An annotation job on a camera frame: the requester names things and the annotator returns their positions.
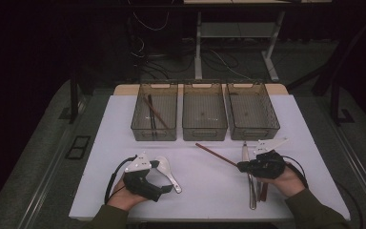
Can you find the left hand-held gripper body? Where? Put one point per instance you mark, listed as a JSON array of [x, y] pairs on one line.
[[139, 184]]

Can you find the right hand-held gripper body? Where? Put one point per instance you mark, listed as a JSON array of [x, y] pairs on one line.
[[267, 165]]

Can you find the white ceramic spoon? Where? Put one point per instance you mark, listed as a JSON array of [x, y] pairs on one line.
[[165, 167]]

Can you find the red wooden spoon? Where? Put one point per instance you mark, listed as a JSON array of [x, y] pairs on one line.
[[264, 191]]

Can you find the red-brown chopstick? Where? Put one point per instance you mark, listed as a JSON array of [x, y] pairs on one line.
[[216, 154], [157, 114]]

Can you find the grey translucent plastic bin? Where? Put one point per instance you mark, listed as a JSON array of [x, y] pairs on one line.
[[168, 108], [203, 111], [251, 111]]

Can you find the person's left hand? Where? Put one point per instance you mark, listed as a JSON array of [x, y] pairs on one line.
[[124, 198]]

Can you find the person's right hand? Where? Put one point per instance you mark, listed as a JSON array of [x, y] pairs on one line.
[[287, 183]]

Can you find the white table mat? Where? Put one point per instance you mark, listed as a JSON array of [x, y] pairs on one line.
[[197, 191]]

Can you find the wooden table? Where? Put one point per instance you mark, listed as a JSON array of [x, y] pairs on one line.
[[124, 90]]

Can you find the black metal stand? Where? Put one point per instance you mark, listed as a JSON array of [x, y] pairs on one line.
[[333, 101], [73, 95]]

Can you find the black slanted stand leg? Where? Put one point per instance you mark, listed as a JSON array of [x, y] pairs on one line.
[[325, 79]]

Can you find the white desk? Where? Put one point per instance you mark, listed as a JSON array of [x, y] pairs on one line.
[[198, 47]]

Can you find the black floor socket frame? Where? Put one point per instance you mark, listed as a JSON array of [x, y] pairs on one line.
[[77, 148]]

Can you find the metal floor rail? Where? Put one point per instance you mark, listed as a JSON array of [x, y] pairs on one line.
[[44, 184], [359, 171]]

